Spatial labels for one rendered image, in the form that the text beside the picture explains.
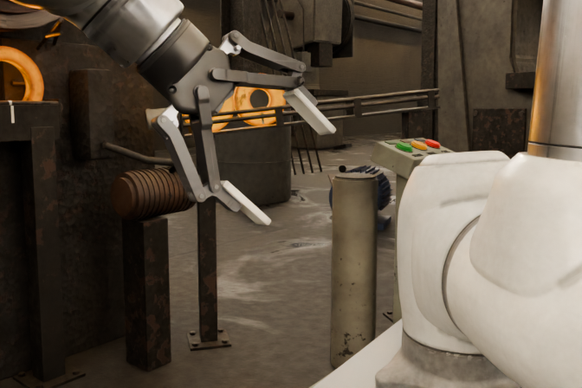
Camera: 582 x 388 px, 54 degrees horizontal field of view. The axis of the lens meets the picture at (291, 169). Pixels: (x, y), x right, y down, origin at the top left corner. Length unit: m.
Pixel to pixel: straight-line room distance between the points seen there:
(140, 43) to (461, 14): 3.22
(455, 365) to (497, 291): 0.20
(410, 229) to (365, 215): 0.80
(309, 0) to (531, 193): 8.87
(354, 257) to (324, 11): 8.03
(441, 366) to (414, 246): 0.14
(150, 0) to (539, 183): 0.38
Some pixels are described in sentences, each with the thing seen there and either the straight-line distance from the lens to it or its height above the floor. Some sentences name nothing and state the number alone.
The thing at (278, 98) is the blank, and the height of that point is 0.73.
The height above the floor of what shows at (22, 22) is 0.90.
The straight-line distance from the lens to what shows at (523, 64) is 3.52.
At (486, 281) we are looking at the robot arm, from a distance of 0.52.
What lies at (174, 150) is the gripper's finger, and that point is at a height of 0.66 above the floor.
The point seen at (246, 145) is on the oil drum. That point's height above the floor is 0.43.
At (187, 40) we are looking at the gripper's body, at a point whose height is 0.77.
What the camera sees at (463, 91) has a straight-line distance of 3.60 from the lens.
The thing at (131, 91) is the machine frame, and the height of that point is 0.75.
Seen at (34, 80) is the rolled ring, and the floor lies 0.76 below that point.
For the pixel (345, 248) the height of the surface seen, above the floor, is 0.34.
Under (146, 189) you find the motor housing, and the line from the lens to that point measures 1.49.
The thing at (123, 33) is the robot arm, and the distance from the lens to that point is 0.57.
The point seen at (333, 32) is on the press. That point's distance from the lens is 9.50.
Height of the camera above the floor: 0.70
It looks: 6 degrees down
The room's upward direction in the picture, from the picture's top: straight up
